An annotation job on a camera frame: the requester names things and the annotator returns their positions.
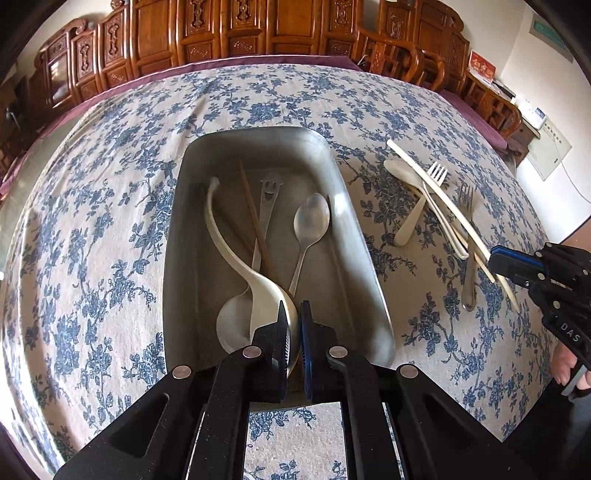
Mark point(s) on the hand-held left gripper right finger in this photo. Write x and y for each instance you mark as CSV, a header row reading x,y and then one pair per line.
x,y
304,350

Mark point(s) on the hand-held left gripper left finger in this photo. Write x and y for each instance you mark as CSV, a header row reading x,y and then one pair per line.
x,y
277,350

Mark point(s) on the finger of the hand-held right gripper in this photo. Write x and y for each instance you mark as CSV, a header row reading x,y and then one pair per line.
x,y
508,273
515,254

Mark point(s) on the cream chopstick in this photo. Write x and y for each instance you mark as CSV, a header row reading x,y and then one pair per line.
x,y
455,217
482,267

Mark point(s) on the metal fork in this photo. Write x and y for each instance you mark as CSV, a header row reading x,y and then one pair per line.
x,y
468,286

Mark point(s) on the rectangular metal tray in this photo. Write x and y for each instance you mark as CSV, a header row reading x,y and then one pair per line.
x,y
341,277

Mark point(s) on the brown wooden chopstick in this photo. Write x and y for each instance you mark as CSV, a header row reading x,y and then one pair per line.
x,y
262,244
247,194

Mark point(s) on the white plastic spoon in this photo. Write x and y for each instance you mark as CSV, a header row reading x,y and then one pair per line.
x,y
399,170

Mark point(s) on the person's right hand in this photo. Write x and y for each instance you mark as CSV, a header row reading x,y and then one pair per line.
x,y
562,369

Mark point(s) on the wooden side table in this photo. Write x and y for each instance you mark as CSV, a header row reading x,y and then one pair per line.
x,y
521,138

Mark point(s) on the purple armchair cushion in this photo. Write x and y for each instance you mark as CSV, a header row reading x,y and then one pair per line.
x,y
480,120

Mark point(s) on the white desk phone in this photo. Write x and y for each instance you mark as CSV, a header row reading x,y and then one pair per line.
x,y
532,114

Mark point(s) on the red box on side table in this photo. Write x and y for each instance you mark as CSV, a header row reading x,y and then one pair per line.
x,y
482,68

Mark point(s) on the blue floral tablecloth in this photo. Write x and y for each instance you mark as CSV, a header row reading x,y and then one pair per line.
x,y
92,230

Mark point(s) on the carved wooden armchair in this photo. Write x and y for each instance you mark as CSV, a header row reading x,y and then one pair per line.
x,y
415,41

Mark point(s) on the white wall panel box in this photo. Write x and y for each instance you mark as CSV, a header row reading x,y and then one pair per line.
x,y
549,147

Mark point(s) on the grey wall box green label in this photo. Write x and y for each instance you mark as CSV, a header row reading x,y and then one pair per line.
x,y
549,34

